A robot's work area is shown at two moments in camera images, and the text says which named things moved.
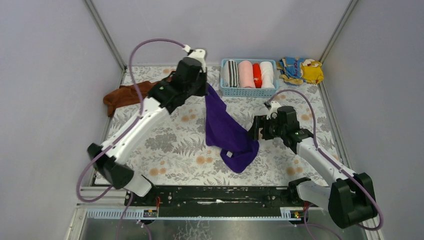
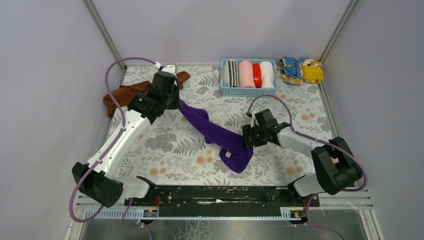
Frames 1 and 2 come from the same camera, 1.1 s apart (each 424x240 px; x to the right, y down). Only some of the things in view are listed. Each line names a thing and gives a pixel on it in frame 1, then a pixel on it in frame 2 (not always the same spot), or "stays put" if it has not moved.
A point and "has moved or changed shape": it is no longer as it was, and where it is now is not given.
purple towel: x=226 y=131 has moved or changed shape
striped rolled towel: x=230 y=76 stays put
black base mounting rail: x=217 y=196 stays put
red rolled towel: x=257 y=75 stays put
